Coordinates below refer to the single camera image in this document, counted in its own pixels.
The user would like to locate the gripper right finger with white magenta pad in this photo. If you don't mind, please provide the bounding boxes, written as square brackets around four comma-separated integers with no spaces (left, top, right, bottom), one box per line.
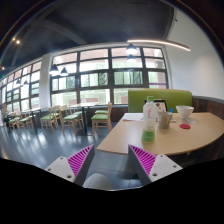
[128,145,182,185]

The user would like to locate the gripper left finger with white magenta pad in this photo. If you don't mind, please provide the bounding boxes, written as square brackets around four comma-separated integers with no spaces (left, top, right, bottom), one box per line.
[46,145,95,186]

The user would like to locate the wooden chair green seat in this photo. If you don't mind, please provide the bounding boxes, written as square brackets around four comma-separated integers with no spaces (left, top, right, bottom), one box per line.
[59,105,81,134]
[40,107,58,131]
[91,102,112,135]
[16,111,33,129]

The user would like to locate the patterned paper cup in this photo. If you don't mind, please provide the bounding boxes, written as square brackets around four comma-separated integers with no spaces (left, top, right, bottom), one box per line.
[158,112,173,129]

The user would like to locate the red round lid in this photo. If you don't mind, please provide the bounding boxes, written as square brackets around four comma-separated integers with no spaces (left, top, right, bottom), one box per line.
[180,124,191,129]

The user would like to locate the white paper sheet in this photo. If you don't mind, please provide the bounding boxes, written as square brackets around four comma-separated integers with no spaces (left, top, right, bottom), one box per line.
[122,113,143,121]

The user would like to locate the clear bottle green liquid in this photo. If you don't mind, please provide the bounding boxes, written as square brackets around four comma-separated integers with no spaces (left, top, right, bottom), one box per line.
[142,96,157,142]

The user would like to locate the dining table near window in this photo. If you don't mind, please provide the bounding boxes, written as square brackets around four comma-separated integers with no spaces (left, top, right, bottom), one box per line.
[69,102,98,136]

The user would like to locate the white bowl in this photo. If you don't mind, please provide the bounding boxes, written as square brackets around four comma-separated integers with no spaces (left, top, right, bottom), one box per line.
[176,105,194,118]

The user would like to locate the left dining table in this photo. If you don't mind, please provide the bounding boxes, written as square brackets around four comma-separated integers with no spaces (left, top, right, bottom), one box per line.
[23,107,44,134]

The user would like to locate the green booth sofa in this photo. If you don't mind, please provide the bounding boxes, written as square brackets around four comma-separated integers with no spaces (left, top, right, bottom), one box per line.
[128,88,192,113]

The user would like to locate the black pendant lamp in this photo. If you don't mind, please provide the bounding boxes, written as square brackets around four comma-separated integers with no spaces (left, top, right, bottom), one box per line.
[60,67,68,76]
[126,43,137,55]
[49,64,59,76]

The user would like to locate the curved linear ceiling light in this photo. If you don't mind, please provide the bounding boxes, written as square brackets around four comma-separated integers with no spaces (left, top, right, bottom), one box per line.
[127,39,190,52]

